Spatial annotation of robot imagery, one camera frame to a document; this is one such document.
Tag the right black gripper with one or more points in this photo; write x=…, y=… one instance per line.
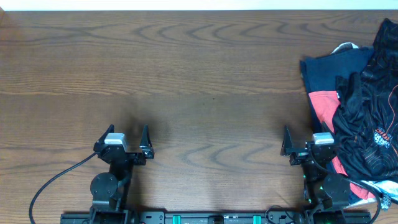
x=288, y=146

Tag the black orange patterned jersey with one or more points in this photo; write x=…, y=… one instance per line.
x=365, y=122

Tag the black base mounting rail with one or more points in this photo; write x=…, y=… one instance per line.
x=271, y=216

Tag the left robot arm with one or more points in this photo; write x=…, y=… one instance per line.
x=110, y=189

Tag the navy and red shirt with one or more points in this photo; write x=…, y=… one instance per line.
x=319, y=77

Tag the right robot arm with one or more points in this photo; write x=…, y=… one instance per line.
x=326, y=192

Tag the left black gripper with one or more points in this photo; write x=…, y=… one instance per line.
x=146, y=153

